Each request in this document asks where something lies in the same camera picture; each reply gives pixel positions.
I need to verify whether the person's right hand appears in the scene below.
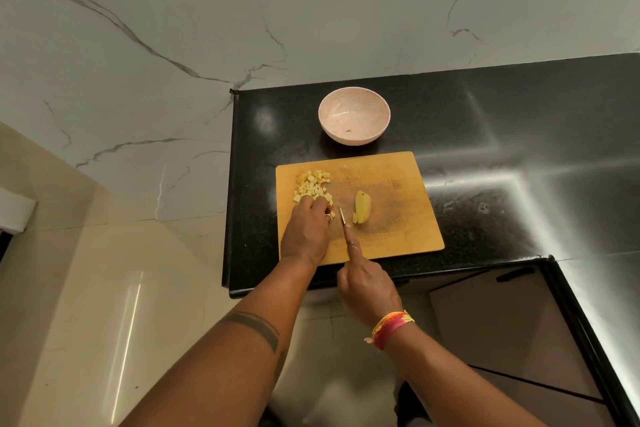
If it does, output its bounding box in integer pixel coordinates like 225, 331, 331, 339
336, 224, 405, 332

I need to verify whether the person's left hand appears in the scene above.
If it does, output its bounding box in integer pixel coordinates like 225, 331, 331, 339
279, 195, 332, 268

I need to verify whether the pile of diced potato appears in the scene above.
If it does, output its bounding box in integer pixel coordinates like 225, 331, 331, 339
292, 169, 336, 220

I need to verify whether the yellow potato half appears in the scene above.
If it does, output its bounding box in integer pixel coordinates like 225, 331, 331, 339
353, 190, 373, 225

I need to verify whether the pink speckled bowl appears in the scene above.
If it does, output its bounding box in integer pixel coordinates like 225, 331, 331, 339
317, 86, 392, 147

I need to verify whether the person's left forearm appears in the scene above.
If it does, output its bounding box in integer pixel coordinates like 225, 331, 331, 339
119, 259, 321, 427

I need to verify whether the person's right forearm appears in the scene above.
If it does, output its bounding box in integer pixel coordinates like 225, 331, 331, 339
385, 324, 549, 427

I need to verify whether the wooden cutting board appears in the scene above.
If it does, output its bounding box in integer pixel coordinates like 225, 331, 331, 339
275, 151, 446, 266

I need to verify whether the red orange thread bracelet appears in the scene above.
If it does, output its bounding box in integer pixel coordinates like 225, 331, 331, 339
363, 310, 416, 352

